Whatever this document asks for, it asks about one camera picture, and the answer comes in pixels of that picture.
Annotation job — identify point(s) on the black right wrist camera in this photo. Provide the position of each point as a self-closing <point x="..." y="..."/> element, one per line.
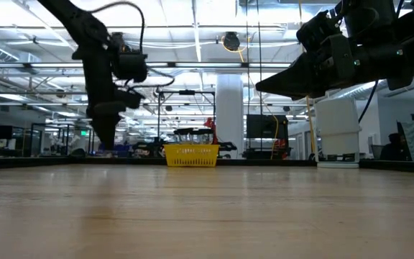
<point x="316" y="28"/>

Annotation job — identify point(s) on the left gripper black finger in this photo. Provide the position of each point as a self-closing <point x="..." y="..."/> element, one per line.
<point x="95" y="124"/>
<point x="110" y="129"/>

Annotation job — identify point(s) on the yellow plastic basket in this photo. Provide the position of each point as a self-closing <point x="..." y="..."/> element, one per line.
<point x="191" y="155"/>

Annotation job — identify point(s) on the grey hanging banner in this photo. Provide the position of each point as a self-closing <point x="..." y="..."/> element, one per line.
<point x="412" y="133"/>

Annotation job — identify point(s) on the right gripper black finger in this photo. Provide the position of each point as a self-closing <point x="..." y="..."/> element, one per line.
<point x="293" y="81"/>

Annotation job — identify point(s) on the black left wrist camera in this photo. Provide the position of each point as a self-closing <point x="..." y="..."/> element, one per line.
<point x="131" y="98"/>

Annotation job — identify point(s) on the small black-capped hourglass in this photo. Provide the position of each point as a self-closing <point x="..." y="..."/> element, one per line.
<point x="177" y="132"/>
<point x="205" y="131"/>

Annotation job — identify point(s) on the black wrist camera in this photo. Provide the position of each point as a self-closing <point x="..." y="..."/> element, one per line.
<point x="316" y="28"/>
<point x="131" y="98"/>

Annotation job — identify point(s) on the black metal table frame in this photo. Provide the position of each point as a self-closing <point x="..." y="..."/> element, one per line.
<point x="31" y="162"/>

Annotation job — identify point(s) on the person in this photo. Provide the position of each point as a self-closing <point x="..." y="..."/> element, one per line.
<point x="393" y="147"/>

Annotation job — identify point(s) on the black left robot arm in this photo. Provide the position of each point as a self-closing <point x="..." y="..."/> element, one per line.
<point x="85" y="25"/>

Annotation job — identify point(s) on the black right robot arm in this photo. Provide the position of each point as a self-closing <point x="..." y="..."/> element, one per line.
<point x="408" y="46"/>

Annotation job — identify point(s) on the white cup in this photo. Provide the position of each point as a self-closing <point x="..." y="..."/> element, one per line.
<point x="337" y="122"/>

